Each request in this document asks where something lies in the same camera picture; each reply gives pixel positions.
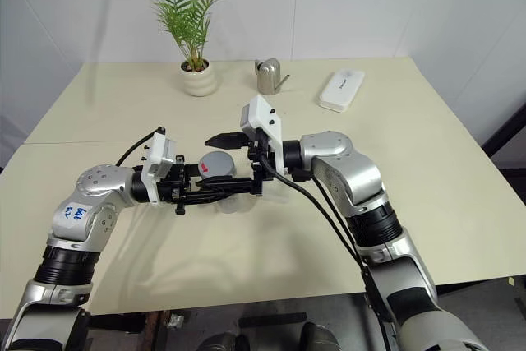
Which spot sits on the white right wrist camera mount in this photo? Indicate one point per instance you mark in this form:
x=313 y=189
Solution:
x=263 y=114

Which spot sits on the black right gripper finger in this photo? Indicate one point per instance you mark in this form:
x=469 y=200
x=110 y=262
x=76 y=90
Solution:
x=228 y=141
x=230 y=186

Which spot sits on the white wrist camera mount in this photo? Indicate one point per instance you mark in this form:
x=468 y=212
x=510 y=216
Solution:
x=158 y=153
x=263 y=114

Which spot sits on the white label blue writing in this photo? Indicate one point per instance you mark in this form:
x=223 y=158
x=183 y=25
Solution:
x=76 y=212

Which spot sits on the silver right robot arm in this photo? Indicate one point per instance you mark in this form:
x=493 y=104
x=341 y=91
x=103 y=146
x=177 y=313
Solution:
x=349 y=170

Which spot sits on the small grey metal bracket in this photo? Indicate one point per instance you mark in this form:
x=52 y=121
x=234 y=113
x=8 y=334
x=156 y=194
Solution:
x=176 y=321

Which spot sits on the dark rounded shape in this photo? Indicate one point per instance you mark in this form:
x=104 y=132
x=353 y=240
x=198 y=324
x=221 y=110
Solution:
x=222 y=343
x=320 y=338

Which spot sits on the white ribbed plant pot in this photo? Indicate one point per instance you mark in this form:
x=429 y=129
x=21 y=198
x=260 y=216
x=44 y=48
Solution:
x=199 y=81

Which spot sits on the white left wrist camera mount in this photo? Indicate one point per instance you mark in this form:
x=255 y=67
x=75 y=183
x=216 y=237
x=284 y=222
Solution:
x=158 y=153

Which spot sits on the black slanted post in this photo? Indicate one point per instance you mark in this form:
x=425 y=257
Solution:
x=507 y=129

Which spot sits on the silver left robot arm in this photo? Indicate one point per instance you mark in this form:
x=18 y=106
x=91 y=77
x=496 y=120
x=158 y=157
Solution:
x=94 y=180

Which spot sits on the flat white case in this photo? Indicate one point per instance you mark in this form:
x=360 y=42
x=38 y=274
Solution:
x=340 y=90

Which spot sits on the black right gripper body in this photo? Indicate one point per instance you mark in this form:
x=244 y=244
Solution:
x=258 y=170

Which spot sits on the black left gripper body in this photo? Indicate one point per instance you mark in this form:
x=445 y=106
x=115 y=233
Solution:
x=169 y=189

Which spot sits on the reddish brown bar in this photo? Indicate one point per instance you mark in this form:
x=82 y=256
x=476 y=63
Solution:
x=153 y=330

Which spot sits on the grey jar lid red mark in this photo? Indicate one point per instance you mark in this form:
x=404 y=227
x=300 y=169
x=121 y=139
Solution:
x=218 y=164

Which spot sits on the green palm plant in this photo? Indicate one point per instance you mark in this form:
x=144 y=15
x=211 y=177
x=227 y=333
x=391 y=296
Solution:
x=185 y=14

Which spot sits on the clear jar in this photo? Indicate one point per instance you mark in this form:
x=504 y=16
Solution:
x=232 y=205

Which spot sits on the silver metal watering can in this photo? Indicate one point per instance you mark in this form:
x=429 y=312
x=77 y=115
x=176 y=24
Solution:
x=268 y=75

